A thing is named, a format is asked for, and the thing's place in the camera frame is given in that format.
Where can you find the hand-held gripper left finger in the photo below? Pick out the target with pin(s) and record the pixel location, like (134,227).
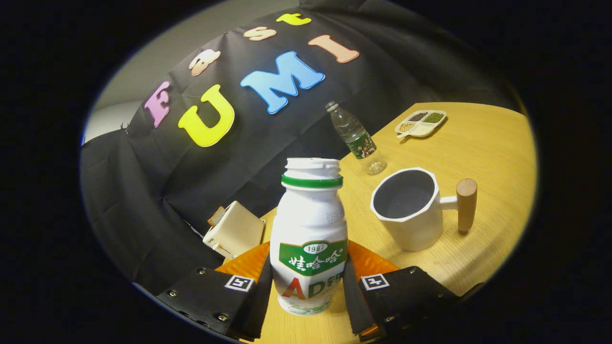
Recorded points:
(210,298)

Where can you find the clear plastic water bottle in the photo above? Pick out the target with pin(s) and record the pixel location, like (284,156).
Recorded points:
(356,136)

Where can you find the wooden table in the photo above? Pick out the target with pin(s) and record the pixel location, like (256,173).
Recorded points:
(487,157)

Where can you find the white juice bottle green label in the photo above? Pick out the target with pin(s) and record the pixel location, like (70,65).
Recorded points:
(308,220)

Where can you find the toast slice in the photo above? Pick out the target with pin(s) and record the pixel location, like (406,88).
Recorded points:
(216,216)

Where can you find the black backdrop cloth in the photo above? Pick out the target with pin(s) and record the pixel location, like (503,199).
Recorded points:
(158,191)

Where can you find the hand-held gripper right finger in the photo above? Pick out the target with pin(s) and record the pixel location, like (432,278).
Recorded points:
(411,296)

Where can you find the cream divided dish with beans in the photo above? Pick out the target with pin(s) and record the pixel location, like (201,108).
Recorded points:
(420,129)

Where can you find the white toaster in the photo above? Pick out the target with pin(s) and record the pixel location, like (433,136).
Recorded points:
(236,231)

